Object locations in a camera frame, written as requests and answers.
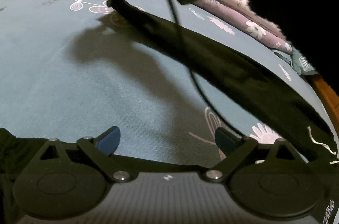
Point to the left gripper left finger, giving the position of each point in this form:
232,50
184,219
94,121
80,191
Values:
98,152

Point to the pink purple folded quilt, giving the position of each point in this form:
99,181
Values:
238,14

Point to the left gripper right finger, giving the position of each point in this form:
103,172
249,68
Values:
235,148

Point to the wooden headboard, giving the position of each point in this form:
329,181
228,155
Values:
328,97

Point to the teal pillow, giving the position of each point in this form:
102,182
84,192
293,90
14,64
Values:
296,61

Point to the teal patterned bed sheet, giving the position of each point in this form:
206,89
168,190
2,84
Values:
73,68

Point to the black drawstring pants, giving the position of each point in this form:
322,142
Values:
229,74

